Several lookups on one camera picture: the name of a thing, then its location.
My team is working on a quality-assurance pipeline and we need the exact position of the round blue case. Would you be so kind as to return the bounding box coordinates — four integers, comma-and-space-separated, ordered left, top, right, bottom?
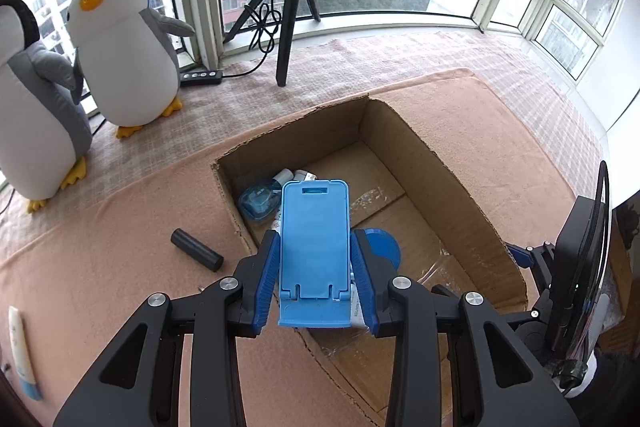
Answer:
363, 228, 401, 270

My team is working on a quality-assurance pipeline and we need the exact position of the blue plastic phone stand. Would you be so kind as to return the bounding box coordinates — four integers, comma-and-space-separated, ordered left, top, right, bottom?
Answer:
279, 180, 350, 329

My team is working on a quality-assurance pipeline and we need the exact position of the clear blue eye-drop bottle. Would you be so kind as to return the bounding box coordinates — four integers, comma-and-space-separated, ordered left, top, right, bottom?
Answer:
238, 168, 294, 222

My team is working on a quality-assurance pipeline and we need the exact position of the white tube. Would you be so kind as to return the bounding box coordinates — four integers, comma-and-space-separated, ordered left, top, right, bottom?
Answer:
8, 306, 43, 401

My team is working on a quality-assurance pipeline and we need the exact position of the brown cardboard box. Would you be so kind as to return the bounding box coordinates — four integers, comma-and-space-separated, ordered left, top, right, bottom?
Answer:
212, 96, 527, 426

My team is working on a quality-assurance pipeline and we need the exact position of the black cylinder tube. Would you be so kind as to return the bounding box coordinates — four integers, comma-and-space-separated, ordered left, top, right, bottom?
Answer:
170, 229, 224, 272

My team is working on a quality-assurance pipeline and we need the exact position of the checkered pink cloth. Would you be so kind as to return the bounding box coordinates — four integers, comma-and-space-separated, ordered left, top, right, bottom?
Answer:
1, 28, 602, 258

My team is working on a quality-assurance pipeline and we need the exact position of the left penguin plush toy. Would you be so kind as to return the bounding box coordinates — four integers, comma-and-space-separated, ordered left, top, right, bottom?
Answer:
1, 0, 92, 213

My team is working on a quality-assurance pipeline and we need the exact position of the penguin plush toy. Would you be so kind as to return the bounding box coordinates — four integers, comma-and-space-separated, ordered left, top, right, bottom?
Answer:
1, 0, 92, 213
66, 0, 195, 140

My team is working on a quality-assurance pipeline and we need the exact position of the right penguin plush toy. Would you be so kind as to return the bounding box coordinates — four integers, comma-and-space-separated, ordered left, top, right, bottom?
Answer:
66, 0, 195, 140

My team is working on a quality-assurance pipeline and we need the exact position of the black inline cable remote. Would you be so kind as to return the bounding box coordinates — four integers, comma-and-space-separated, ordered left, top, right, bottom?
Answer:
180, 70, 224, 88

